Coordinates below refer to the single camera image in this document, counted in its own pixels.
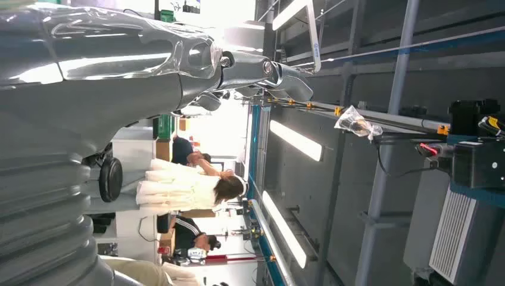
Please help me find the person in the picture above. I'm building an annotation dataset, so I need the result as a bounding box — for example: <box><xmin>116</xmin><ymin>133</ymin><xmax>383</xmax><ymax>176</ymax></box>
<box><xmin>169</xmin><ymin>214</ymin><xmax>222</xmax><ymax>253</ymax></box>
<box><xmin>100</xmin><ymin>256</ymin><xmax>202</xmax><ymax>286</ymax></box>
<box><xmin>136</xmin><ymin>157</ymin><xmax>248</xmax><ymax>217</ymax></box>
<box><xmin>172</xmin><ymin>135</ymin><xmax>212</xmax><ymax>167</ymax></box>

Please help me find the white framed ceiling light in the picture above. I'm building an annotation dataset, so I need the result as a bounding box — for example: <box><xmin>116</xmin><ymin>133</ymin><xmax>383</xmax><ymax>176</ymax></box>
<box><xmin>272</xmin><ymin>0</ymin><xmax>322</xmax><ymax>74</ymax></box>

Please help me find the blue gantry rail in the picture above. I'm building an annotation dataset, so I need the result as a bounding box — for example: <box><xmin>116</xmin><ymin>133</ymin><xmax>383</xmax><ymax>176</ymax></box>
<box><xmin>246</xmin><ymin>104</ymin><xmax>286</xmax><ymax>286</ymax></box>

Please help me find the brown cardboard box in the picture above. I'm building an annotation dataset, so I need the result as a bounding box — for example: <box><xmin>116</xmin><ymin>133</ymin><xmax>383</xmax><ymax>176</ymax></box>
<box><xmin>155</xmin><ymin>138</ymin><xmax>174</xmax><ymax>163</ymax></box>

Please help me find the black equipment box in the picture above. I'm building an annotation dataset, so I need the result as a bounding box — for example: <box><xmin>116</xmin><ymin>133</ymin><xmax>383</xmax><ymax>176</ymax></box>
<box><xmin>453</xmin><ymin>140</ymin><xmax>505</xmax><ymax>190</ymax></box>
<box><xmin>448</xmin><ymin>98</ymin><xmax>502</xmax><ymax>137</ymax></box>

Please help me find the clear plastic bag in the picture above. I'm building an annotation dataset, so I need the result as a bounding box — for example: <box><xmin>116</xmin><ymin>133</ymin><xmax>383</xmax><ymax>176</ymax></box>
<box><xmin>334</xmin><ymin>105</ymin><xmax>384</xmax><ymax>142</ymax></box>

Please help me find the black caster wheel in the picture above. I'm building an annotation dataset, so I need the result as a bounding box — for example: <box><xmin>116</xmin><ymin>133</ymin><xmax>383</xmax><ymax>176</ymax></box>
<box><xmin>98</xmin><ymin>157</ymin><xmax>124</xmax><ymax>203</ymax></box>

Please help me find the grey steel beam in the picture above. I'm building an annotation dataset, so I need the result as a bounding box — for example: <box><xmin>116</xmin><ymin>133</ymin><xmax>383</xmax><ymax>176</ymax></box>
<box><xmin>355</xmin><ymin>0</ymin><xmax>421</xmax><ymax>286</ymax></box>

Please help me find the green plastic crate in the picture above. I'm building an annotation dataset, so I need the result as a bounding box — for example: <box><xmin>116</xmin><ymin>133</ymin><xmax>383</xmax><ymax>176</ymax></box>
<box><xmin>152</xmin><ymin>114</ymin><xmax>176</xmax><ymax>139</ymax></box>

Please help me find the white ceiling light panel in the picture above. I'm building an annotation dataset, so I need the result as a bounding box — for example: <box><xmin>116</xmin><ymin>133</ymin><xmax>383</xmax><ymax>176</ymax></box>
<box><xmin>261</xmin><ymin>190</ymin><xmax>308</xmax><ymax>270</ymax></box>
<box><xmin>269</xmin><ymin>119</ymin><xmax>325</xmax><ymax>163</ymax></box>

